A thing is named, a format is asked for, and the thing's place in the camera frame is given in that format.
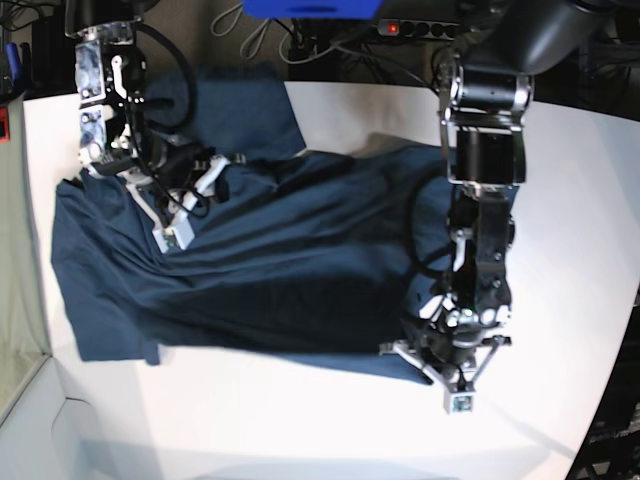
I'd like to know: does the white looped cable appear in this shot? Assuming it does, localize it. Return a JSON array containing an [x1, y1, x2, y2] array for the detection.
[[209, 0, 294, 64]]

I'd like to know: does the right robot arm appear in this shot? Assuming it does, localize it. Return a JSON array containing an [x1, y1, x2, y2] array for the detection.
[[65, 1, 216, 211]]

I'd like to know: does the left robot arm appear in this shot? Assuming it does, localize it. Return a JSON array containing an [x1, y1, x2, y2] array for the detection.
[[416, 1, 619, 378]]

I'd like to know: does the grey cloth panel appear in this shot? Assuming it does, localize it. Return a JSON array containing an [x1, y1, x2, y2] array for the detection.
[[1, 99, 51, 417]]

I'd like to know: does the red black box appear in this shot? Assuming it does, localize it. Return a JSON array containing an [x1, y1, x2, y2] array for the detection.
[[0, 106, 10, 143]]

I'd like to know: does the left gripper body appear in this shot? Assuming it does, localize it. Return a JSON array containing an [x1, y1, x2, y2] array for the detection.
[[422, 322, 500, 380]]

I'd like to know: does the blue plastic bin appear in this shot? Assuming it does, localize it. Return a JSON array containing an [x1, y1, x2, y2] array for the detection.
[[242, 0, 382, 20]]

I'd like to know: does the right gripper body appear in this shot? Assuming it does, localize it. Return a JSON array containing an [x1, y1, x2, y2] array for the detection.
[[144, 142, 215, 199]]

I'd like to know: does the black power strip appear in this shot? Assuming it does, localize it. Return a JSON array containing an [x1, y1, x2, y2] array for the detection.
[[376, 19, 459, 41]]

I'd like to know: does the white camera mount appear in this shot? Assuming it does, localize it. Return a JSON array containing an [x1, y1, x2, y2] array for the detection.
[[379, 335, 512, 414], [122, 153, 246, 254]]

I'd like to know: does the blue cylinder tool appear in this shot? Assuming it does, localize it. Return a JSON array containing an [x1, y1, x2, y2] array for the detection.
[[5, 42, 22, 83]]

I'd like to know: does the dark blue t-shirt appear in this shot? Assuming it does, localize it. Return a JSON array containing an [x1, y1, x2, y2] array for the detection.
[[51, 66, 451, 382]]

